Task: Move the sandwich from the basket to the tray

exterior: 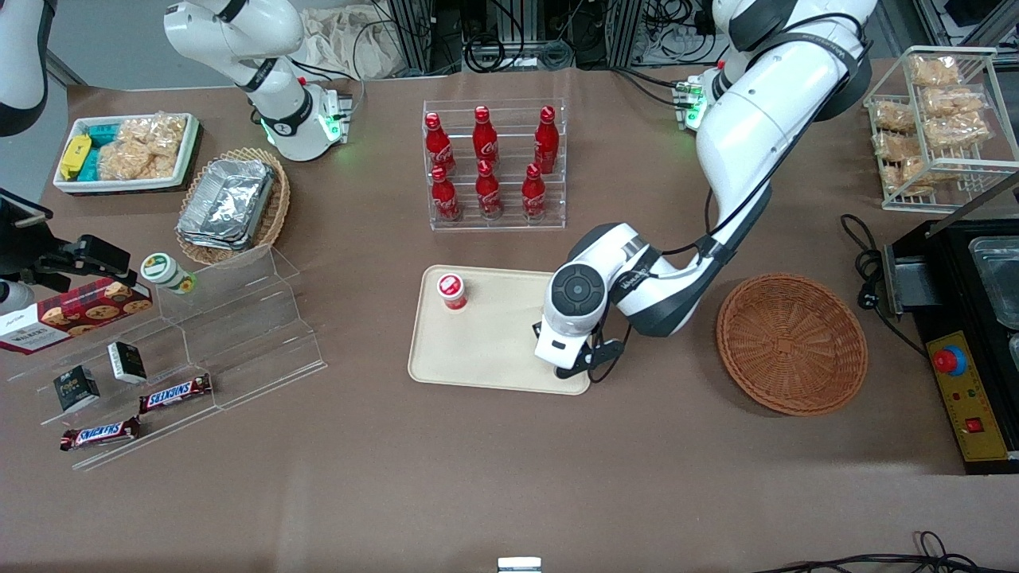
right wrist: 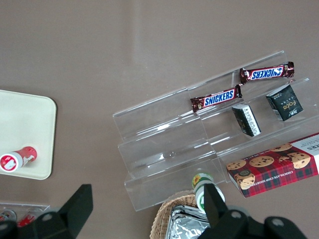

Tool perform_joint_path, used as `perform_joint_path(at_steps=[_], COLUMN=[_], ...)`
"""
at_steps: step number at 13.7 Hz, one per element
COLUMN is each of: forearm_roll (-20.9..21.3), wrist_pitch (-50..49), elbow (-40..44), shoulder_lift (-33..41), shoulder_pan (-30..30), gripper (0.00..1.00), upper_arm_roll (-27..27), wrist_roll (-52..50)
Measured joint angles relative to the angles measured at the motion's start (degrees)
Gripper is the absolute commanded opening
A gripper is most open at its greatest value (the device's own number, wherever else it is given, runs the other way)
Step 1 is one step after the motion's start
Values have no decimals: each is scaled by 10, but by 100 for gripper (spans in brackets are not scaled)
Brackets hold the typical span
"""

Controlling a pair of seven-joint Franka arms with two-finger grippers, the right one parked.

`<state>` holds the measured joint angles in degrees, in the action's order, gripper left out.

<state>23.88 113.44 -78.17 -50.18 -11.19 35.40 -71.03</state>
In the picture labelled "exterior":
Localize beige plastic tray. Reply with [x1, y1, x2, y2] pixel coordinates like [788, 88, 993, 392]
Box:
[408, 265, 595, 396]

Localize brown round wicker basket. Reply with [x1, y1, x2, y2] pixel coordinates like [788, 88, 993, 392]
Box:
[716, 274, 869, 417]

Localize light oval wicker basket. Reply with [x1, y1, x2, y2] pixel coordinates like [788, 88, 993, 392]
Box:
[175, 147, 291, 268]

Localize red tartan cookie box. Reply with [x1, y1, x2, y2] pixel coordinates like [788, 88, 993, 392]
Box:
[0, 276, 154, 356]

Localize red lid yogurt cup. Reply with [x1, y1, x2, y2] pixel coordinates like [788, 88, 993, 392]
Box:
[435, 272, 469, 313]

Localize small black white box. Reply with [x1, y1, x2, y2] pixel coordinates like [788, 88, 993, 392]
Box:
[107, 341, 149, 386]

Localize clear acrylic bottle rack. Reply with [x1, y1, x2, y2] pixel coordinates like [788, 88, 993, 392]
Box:
[423, 99, 568, 232]

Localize green lid yogurt cup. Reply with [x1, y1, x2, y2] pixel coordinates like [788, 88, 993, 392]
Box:
[140, 252, 198, 296]

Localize yellow snack packet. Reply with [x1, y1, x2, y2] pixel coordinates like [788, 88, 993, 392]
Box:
[60, 134, 94, 181]

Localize red cola bottle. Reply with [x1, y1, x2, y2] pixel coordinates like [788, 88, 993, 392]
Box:
[473, 106, 501, 165]
[424, 112, 458, 177]
[521, 163, 549, 222]
[533, 106, 560, 175]
[430, 165, 463, 223]
[475, 160, 505, 220]

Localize snickers chocolate bar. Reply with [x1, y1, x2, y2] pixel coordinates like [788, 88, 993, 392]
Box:
[60, 415, 143, 453]
[139, 373, 214, 415]

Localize clear rice cracker bag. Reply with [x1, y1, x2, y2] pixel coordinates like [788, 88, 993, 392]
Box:
[118, 113, 189, 158]
[924, 111, 991, 150]
[875, 131, 923, 163]
[97, 139, 178, 182]
[873, 101, 917, 133]
[909, 55, 962, 88]
[881, 158, 937, 197]
[921, 85, 989, 117]

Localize white rectangular snack bin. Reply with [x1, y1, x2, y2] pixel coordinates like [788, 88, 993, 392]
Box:
[53, 113, 201, 195]

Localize stacked foil containers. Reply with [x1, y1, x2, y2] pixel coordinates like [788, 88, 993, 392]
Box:
[176, 158, 276, 252]

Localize clear acrylic step display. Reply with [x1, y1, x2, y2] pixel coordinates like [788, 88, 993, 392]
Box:
[8, 244, 328, 472]

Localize beige cloth bag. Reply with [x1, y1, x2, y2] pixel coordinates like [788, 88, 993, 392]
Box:
[296, 6, 416, 81]

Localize red emergency stop button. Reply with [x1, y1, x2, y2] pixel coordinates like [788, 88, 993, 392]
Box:
[932, 345, 969, 377]

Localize black tabletop machine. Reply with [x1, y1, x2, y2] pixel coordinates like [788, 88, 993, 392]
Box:
[881, 170, 1019, 477]

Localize yellow control panel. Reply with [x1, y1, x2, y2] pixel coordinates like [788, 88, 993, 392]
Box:
[925, 329, 1013, 463]

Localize steel pan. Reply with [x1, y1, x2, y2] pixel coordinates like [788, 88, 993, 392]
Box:
[968, 236, 1019, 329]

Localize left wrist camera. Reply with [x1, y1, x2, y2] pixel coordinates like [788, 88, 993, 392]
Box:
[588, 339, 625, 374]

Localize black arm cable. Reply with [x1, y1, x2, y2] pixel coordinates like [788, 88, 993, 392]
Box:
[661, 11, 874, 257]

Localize coiled black cable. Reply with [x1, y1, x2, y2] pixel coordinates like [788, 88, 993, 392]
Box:
[464, 0, 518, 74]

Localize black power cable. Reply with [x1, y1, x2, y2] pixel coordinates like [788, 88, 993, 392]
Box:
[841, 213, 929, 357]

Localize aluminium frame post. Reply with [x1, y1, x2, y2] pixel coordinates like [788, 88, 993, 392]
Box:
[607, 0, 644, 66]
[388, 0, 435, 74]

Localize black floor cable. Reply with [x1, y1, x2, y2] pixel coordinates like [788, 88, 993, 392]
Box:
[751, 531, 1019, 573]

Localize white wire rack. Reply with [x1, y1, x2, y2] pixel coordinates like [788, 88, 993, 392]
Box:
[863, 45, 1019, 214]

